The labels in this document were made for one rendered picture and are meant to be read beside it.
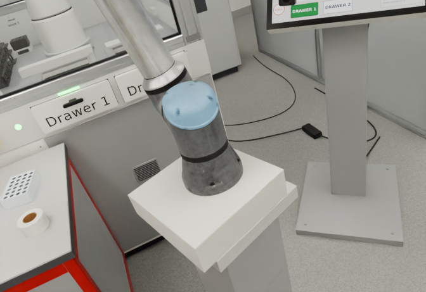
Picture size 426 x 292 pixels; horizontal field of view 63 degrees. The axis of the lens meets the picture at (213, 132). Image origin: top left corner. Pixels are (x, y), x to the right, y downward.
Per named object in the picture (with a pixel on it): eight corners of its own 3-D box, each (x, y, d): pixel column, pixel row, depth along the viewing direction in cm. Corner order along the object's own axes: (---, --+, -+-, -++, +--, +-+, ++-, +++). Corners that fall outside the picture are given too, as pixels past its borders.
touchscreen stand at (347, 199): (402, 246, 150) (428, 7, 95) (296, 234, 167) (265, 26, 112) (395, 168, 187) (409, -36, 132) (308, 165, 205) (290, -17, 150)
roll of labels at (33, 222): (41, 237, 93) (33, 227, 91) (19, 238, 95) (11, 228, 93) (54, 216, 99) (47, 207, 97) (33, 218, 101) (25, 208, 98)
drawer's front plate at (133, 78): (193, 76, 143) (185, 51, 137) (125, 102, 137) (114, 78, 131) (191, 75, 145) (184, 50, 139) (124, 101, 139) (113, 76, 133)
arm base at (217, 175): (255, 164, 86) (247, 131, 81) (215, 204, 78) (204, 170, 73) (211, 150, 96) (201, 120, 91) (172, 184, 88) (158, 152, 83)
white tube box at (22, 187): (33, 201, 107) (26, 192, 105) (6, 210, 107) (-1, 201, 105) (40, 177, 118) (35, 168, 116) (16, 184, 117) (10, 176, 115)
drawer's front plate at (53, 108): (118, 105, 137) (108, 80, 131) (44, 134, 131) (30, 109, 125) (118, 104, 138) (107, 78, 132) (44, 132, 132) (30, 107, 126)
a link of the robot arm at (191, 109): (187, 165, 75) (167, 112, 69) (170, 139, 87) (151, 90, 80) (236, 143, 78) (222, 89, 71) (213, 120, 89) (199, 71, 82)
